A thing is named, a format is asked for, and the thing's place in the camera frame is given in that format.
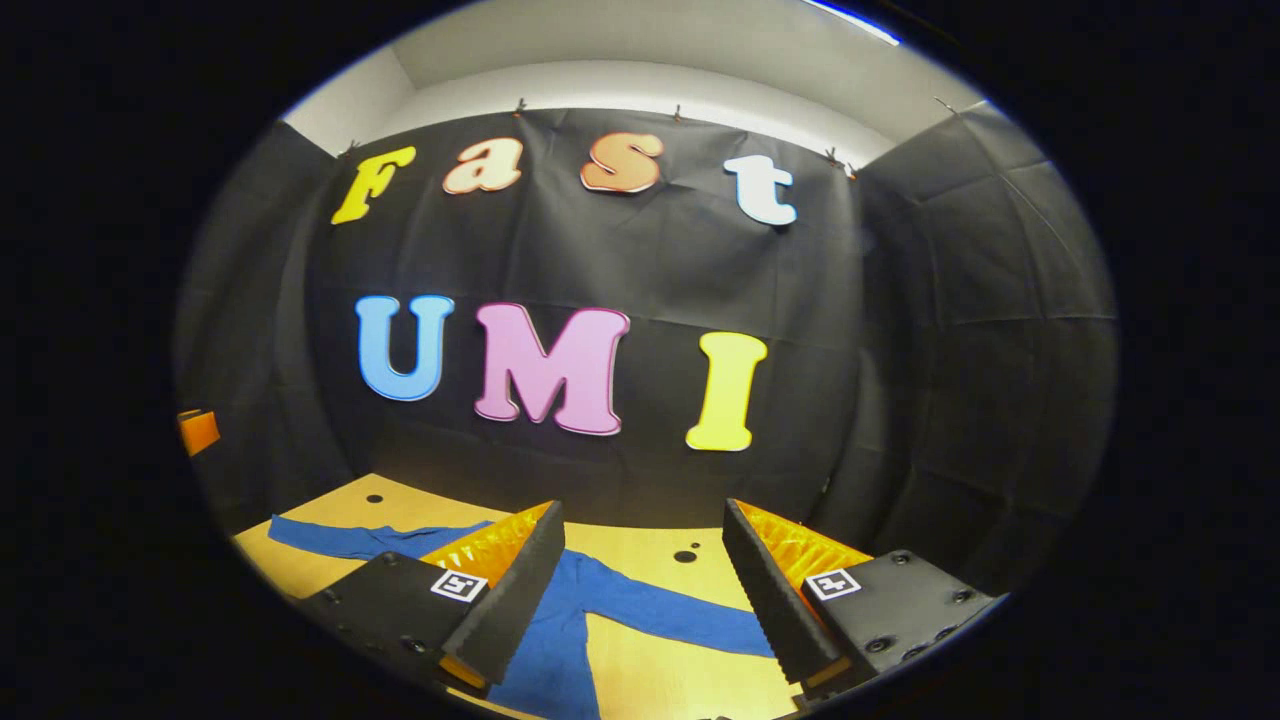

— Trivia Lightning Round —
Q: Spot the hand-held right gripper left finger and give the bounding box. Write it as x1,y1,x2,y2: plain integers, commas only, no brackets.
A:
295,500,567,691

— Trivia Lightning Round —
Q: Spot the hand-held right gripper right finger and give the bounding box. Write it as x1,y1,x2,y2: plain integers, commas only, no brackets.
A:
722,498,1001,691

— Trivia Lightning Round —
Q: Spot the blue jacket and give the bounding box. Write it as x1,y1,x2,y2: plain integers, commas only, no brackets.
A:
268,515,776,720

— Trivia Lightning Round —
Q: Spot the black backdrop cloth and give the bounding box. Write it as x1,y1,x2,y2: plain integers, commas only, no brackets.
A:
175,100,1119,591

